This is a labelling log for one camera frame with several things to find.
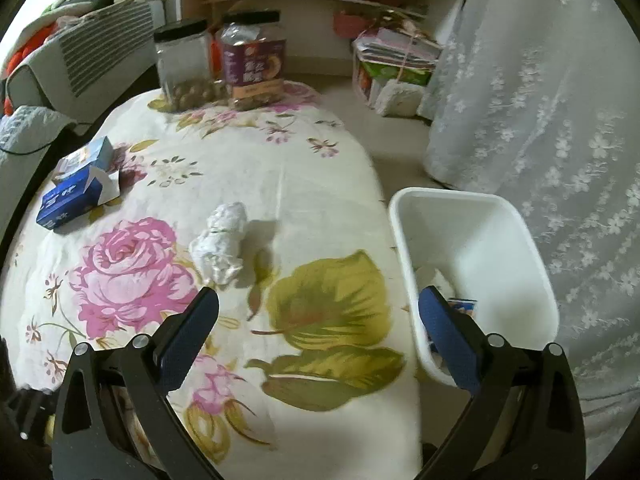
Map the large blue biscuit box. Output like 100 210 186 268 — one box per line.
448 298 477 316

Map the white tissue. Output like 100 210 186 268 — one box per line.
189 203 247 286

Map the white trash bin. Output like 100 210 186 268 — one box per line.
388 188 559 386

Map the floral tablecloth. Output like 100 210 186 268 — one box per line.
1 82 422 479

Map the small brown blue box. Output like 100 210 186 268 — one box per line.
52 136 114 183

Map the white lace curtain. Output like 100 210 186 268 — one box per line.
422 0 639 471

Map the grey sofa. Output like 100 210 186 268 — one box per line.
1 0 165 232

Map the clear jar with nuts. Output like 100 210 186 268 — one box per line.
153 18 222 112

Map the red plush toy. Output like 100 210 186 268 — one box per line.
2 22 57 116

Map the pile of papers and boxes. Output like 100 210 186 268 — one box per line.
352 10 442 118

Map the clear jar purple label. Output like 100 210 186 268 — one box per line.
216 9 286 110

